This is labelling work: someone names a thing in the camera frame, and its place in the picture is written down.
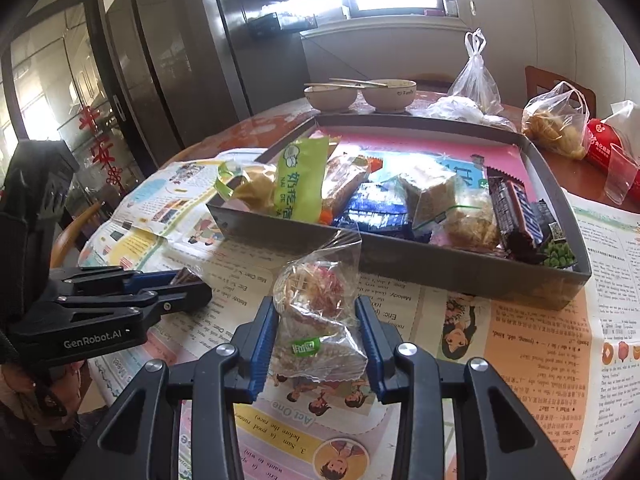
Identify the blue snack packet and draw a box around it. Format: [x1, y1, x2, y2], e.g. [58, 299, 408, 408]
[332, 180, 416, 238]

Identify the small square cracker packet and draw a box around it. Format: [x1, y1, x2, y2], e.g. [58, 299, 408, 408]
[397, 160, 458, 231]

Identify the tall tied plastic bag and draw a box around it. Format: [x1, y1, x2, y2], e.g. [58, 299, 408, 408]
[446, 29, 503, 116]

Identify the small beige bowl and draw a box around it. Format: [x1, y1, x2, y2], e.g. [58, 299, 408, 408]
[304, 84, 358, 113]

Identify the black green pea packet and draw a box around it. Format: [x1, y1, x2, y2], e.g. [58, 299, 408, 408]
[530, 200, 576, 268]

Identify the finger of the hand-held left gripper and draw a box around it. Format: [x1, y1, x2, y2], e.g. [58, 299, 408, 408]
[55, 282, 213, 328]
[47, 266, 193, 298]

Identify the clear rice cracker bag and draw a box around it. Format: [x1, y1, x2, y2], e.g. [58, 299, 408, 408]
[272, 230, 371, 378]

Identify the curved wooden chair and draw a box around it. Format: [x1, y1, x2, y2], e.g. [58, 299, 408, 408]
[50, 200, 108, 271]

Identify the red tissue packet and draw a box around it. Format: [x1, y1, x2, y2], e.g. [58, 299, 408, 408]
[585, 100, 640, 186]

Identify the brown wooden chair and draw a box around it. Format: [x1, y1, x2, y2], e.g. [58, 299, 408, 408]
[524, 65, 598, 116]

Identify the crumpled clear plastic bag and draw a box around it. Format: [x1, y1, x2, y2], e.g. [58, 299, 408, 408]
[422, 95, 518, 133]

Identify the grey refrigerator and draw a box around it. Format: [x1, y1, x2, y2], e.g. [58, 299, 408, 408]
[105, 0, 311, 166]

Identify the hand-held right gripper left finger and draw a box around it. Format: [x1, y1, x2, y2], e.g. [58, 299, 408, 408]
[62, 296, 275, 480]

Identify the newspaper with cartoon pictures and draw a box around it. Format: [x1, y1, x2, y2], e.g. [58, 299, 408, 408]
[77, 147, 441, 480]

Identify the plastic bag of fried food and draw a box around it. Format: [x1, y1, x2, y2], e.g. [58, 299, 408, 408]
[521, 81, 592, 161]

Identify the red paper decoration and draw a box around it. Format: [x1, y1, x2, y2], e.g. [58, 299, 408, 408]
[80, 105, 123, 188]

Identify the grey cardboard box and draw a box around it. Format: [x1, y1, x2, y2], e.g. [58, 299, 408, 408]
[206, 112, 593, 311]

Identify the person's left hand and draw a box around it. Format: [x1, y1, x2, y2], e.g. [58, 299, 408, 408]
[0, 360, 83, 416]

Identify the clear noodle snack bag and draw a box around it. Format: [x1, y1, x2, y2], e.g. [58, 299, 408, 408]
[440, 187, 501, 250]

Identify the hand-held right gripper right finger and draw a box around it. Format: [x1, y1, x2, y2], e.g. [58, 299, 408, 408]
[354, 296, 576, 480]

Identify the green bread packet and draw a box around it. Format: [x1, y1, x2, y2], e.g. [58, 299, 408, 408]
[214, 135, 341, 223]

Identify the small dark snack packet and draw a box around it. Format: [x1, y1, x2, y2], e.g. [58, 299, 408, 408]
[500, 235, 548, 266]

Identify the large beige bowl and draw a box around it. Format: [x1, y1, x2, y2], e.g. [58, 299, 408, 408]
[361, 79, 417, 113]

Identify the brown chocolate bar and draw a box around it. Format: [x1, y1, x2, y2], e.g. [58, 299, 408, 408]
[486, 176, 546, 251]

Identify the orange biscuit packet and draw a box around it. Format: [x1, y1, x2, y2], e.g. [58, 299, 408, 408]
[320, 152, 373, 223]

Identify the clear plastic cup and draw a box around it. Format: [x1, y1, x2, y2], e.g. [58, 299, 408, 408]
[603, 144, 640, 206]

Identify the glass door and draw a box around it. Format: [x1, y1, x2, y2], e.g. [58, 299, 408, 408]
[0, 0, 131, 201]

